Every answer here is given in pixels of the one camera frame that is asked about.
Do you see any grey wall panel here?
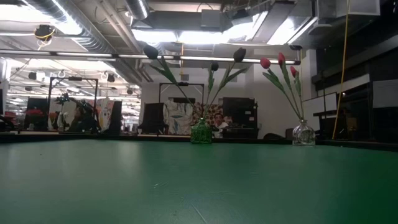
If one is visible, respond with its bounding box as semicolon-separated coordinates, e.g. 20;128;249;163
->
372;79;398;109

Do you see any black monitor panel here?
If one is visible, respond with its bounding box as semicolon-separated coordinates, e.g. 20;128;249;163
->
24;97;50;131

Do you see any person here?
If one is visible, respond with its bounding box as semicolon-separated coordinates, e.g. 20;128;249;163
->
67;104;100;133
211;112;230;139

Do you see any green glass vase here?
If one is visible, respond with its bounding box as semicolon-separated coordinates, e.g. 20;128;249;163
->
190;118;213;144

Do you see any ceiling cord reel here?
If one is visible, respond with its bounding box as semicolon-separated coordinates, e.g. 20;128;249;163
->
33;24;56;50

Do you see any black equipment rack panel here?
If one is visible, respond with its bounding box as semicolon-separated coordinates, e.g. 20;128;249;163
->
221;96;259;139

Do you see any black gantry frame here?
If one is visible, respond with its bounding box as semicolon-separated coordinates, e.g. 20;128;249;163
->
158;81;206;105
47;76;100;132

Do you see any yellow hanging cord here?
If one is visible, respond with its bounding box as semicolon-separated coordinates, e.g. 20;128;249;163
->
331;0;351;140

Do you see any wooden top workbench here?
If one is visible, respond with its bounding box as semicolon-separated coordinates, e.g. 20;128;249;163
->
17;129;105;136
137;133;193;139

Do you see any red artificial tulip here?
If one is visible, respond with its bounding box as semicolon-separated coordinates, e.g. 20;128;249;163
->
277;52;304;121
259;57;302;122
289;65;305;121

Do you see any bright ceiling light panel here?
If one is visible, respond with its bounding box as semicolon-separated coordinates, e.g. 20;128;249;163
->
130;18;312;46

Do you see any grey ceiling box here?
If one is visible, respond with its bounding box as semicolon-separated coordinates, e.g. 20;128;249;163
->
200;9;222;31

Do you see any black divider panel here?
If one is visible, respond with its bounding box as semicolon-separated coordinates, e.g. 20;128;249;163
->
141;102;165;135
107;100;123;138

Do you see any white patterned hanging cloth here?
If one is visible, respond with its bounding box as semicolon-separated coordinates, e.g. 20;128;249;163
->
164;98;194;135

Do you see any black table frame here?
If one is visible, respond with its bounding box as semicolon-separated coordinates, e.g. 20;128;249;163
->
0;132;398;152

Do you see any colourful hanging cloth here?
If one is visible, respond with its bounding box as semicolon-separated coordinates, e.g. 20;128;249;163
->
93;98;115;125

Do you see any silver spiral duct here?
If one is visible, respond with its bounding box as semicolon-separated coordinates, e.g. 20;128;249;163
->
18;0;147;85

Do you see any silver round duct end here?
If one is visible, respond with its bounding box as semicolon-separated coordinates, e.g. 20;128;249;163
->
124;0;151;21

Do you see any black artificial tulip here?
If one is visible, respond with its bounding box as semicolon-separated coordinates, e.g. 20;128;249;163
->
142;44;203;121
206;47;249;121
203;61;220;121

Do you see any green table mat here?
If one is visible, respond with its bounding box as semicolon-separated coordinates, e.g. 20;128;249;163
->
0;138;398;224

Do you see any long ceiling light strip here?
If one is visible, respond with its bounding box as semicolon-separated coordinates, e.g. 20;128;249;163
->
0;49;302;65

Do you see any grey rectangular duct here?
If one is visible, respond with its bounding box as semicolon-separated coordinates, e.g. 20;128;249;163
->
307;0;382;35

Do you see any red floral patterned cloth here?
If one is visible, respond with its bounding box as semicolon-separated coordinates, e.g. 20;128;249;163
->
192;103;233;138

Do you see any clear glass vase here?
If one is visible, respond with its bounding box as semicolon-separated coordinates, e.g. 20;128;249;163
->
291;119;317;146

